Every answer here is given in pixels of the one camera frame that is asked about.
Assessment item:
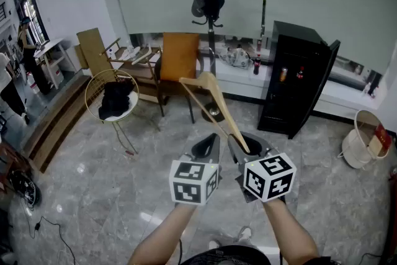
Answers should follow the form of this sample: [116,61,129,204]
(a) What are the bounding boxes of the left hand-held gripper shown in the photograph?
[169,132,225,207]

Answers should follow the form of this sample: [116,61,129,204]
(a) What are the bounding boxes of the black coat rack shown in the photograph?
[175,0,229,122]

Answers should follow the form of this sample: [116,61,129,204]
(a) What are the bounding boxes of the red booklet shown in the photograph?
[373,124,393,151]

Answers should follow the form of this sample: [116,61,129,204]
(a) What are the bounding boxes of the grey cap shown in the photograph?
[191,0,206,18]

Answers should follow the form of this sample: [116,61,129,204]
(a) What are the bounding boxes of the white table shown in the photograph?
[33,37,74,91]

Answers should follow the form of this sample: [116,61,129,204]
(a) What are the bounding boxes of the black cabinet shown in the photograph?
[257,20,341,140]

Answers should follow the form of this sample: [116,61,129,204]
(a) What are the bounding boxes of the orange cushion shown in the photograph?
[159,32,201,83]

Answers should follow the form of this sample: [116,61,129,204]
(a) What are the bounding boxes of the white window bench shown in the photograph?
[198,40,382,111]

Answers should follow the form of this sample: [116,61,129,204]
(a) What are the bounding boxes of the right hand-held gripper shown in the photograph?
[227,132,297,204]

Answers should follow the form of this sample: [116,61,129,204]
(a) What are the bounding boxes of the dark wooden cabinet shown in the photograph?
[0,138,32,194]

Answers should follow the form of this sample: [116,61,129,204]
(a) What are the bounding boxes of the black round device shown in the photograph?
[7,168,43,207]

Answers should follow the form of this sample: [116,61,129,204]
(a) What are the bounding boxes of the person's right shoe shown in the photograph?
[238,226,253,241]

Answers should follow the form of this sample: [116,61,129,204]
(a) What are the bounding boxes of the cola bottle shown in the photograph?
[252,53,262,76]

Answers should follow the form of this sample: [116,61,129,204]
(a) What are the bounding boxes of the pair of white shoes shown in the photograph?
[118,49,138,61]

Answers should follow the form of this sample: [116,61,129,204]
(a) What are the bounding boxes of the person's right forearm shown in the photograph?
[262,197,320,265]

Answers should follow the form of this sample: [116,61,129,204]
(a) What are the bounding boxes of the black floor cable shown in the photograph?
[17,204,77,265]

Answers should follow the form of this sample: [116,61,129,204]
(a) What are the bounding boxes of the floral patterned bag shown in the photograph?
[219,46,254,71]

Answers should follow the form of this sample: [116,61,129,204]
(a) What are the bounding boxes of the person's black shorts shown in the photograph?
[179,244,272,265]

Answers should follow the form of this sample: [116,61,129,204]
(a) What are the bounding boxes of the person's left forearm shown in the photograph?
[128,203,198,265]

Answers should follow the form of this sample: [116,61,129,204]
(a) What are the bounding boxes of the wooden board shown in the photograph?
[76,27,117,82]

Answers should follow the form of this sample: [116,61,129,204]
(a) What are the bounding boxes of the dark navy cap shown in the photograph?
[203,0,226,21]

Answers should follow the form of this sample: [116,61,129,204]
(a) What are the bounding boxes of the white round basket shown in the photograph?
[337,109,393,169]

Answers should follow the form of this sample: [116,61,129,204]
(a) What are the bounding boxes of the dark brown chair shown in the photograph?
[154,45,200,125]

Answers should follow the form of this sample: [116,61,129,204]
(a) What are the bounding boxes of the black clothing heap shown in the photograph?
[98,81,135,120]

